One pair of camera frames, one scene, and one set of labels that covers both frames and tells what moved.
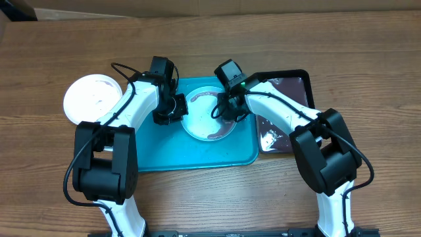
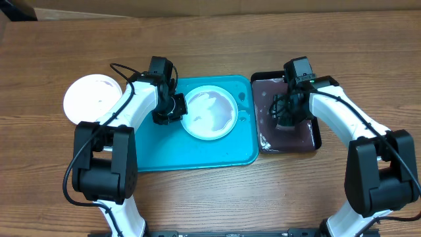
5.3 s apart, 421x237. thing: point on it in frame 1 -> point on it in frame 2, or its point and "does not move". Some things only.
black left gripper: x=182 y=109 does not move
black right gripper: x=224 y=112 -> x=280 y=111
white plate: x=88 y=97 does not move
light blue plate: x=199 y=122 does not move
